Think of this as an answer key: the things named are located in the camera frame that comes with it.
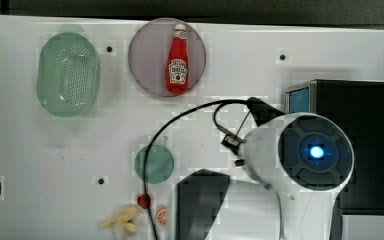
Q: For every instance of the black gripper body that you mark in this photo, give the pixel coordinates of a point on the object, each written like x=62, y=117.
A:
x=261, y=111

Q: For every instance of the black toaster oven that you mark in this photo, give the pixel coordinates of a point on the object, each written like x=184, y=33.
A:
x=358, y=108

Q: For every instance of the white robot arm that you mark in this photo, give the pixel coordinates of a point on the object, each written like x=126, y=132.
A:
x=297, y=166

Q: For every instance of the red ketchup bottle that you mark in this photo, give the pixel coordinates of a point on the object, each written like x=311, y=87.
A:
x=177, y=69

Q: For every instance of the grey round plate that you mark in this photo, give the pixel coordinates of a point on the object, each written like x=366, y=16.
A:
x=149, y=50

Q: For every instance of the orange slice toy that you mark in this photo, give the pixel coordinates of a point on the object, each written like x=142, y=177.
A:
x=161, y=215

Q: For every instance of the small red apple toy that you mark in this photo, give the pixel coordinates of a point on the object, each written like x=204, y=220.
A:
x=144, y=201

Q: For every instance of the peeled banana toy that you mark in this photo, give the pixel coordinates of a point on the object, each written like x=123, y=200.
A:
x=123, y=225

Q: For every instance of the green oval colander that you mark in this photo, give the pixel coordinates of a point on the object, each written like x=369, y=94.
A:
x=68, y=75

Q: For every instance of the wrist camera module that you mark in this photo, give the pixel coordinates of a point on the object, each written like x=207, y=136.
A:
x=232, y=142

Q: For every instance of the green cup with handle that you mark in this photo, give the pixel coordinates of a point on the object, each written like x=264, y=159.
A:
x=156, y=166

